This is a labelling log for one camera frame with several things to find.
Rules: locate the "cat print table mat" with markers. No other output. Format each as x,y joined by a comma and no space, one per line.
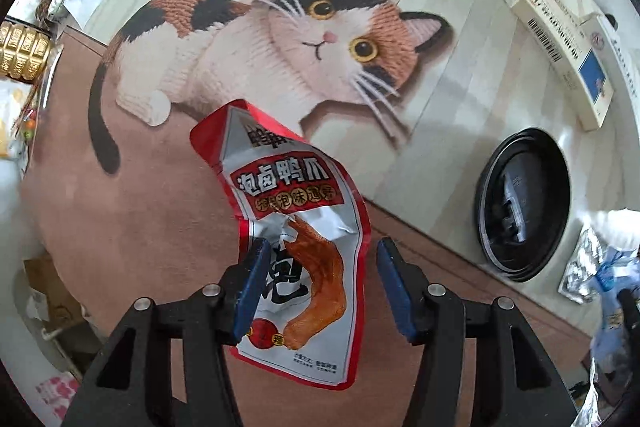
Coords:
175,207

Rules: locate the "white and blue box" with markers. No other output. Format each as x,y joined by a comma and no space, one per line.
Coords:
560,57

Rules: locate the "blue plastic packet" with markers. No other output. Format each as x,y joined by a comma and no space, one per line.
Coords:
612,264

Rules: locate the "brown cardboard box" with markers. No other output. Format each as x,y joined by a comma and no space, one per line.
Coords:
50,287

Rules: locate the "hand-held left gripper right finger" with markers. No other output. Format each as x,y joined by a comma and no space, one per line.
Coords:
395,292

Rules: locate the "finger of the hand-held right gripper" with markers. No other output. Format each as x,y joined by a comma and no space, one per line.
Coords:
629,312

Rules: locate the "silver foil packet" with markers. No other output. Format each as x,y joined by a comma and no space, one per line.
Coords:
582,267

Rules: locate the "black plastic lid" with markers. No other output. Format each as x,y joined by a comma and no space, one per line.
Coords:
540,167

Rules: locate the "gold grenade-shaped bottle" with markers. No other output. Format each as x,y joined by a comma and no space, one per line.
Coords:
25,49

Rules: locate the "yellow chips bag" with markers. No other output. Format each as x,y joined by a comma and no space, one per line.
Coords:
12,107

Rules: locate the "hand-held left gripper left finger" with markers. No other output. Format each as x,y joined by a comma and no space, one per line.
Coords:
250,292

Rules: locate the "red snack packet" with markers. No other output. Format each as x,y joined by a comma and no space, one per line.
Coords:
295,207

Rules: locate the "pink packet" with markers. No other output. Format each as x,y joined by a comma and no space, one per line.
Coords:
55,394

